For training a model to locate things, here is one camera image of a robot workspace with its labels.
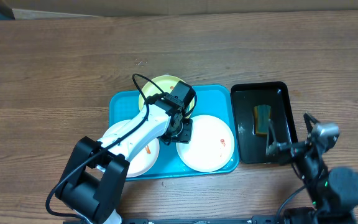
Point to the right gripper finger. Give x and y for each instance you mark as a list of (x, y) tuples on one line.
[(309, 122), (272, 146)]

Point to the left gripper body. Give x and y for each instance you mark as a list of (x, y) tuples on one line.
[(183, 135)]

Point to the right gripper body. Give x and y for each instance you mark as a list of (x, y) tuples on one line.
[(293, 147)]

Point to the green yellow sponge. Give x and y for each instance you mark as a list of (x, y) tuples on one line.
[(262, 116)]

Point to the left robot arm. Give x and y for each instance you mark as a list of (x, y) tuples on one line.
[(95, 174)]

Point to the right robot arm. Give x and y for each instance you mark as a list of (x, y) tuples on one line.
[(333, 192)]

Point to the black water tray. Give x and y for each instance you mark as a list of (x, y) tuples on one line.
[(244, 98)]

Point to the teal plastic tray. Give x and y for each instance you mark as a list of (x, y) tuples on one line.
[(214, 100)]

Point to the white plate with ketchup left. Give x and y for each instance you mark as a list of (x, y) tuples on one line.
[(141, 158)]

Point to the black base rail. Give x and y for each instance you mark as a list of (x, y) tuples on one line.
[(254, 220)]

